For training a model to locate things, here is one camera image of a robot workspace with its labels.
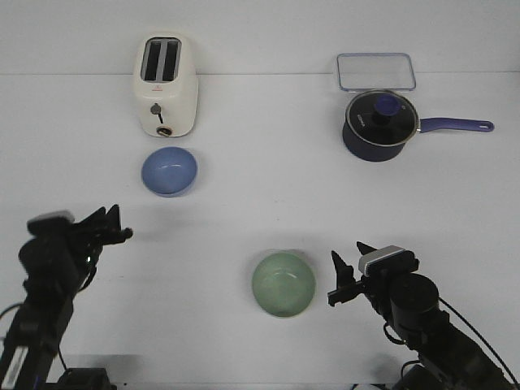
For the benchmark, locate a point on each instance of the white two-slot toaster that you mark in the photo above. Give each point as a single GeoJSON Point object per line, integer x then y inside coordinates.
{"type": "Point", "coordinates": [165, 85]}

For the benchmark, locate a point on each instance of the blue bowl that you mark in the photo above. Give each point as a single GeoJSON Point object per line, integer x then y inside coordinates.
{"type": "Point", "coordinates": [169, 171]}

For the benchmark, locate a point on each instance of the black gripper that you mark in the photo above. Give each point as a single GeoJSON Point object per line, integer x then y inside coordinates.
{"type": "Point", "coordinates": [101, 228]}
{"type": "Point", "coordinates": [375, 288]}

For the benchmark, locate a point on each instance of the clear plastic container lid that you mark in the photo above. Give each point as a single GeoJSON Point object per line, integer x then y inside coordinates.
{"type": "Point", "coordinates": [358, 72]}

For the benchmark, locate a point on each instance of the dark blue saucepan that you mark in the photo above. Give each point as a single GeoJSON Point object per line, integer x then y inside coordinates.
{"type": "Point", "coordinates": [382, 153]}

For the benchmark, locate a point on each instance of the glass pot lid blue knob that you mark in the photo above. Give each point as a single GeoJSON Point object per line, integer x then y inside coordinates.
{"type": "Point", "coordinates": [382, 118]}

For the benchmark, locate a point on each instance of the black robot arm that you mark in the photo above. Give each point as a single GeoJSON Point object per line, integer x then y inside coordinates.
{"type": "Point", "coordinates": [60, 261]}
{"type": "Point", "coordinates": [409, 304]}

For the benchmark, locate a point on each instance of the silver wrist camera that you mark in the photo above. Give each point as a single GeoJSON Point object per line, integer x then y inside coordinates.
{"type": "Point", "coordinates": [56, 221]}
{"type": "Point", "coordinates": [391, 258]}

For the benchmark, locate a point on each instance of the green bowl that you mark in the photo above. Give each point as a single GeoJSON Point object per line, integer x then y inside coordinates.
{"type": "Point", "coordinates": [283, 284]}

